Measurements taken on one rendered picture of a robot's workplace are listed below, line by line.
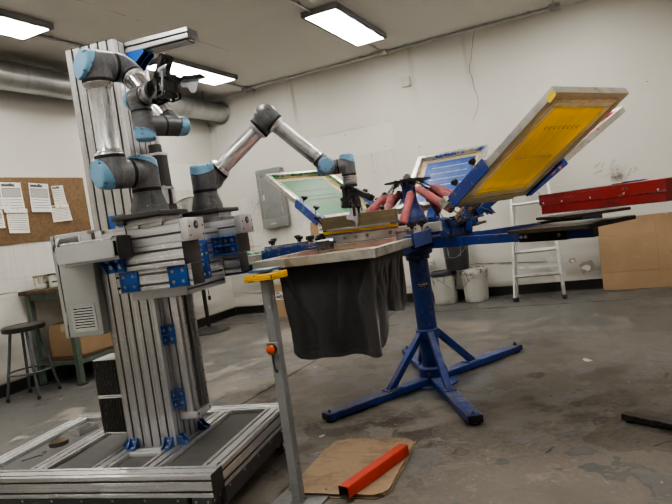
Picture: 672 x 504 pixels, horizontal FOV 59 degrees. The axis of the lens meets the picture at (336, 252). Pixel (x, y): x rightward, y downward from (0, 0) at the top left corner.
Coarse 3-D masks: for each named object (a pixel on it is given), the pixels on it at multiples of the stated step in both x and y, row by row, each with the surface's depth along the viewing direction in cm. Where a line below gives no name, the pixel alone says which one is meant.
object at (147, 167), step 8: (136, 160) 238; (144, 160) 238; (152, 160) 241; (136, 168) 235; (144, 168) 238; (152, 168) 240; (136, 176) 235; (144, 176) 238; (152, 176) 240; (136, 184) 237; (144, 184) 238; (152, 184) 240; (160, 184) 244
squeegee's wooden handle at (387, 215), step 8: (392, 208) 293; (336, 216) 305; (344, 216) 303; (360, 216) 300; (368, 216) 298; (376, 216) 296; (384, 216) 294; (392, 216) 293; (328, 224) 307; (336, 224) 306; (344, 224) 304; (352, 224) 302; (360, 224) 300; (368, 224) 298
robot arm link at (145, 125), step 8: (136, 112) 212; (144, 112) 212; (152, 112) 215; (136, 120) 212; (144, 120) 212; (152, 120) 214; (160, 120) 217; (136, 128) 212; (144, 128) 212; (152, 128) 214; (160, 128) 217; (136, 136) 213; (144, 136) 212; (152, 136) 214
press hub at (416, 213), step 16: (416, 208) 375; (416, 256) 374; (416, 272) 376; (416, 288) 378; (416, 304) 380; (432, 304) 379; (416, 320) 383; (432, 320) 378; (432, 352) 378; (432, 368) 378
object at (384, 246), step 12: (372, 240) 318; (384, 240) 315; (396, 240) 312; (408, 240) 276; (300, 252) 296; (312, 252) 307; (324, 252) 319; (336, 252) 246; (348, 252) 242; (360, 252) 240; (372, 252) 238; (384, 252) 247; (252, 264) 262; (264, 264) 260; (276, 264) 257; (288, 264) 255; (300, 264) 252; (312, 264) 250
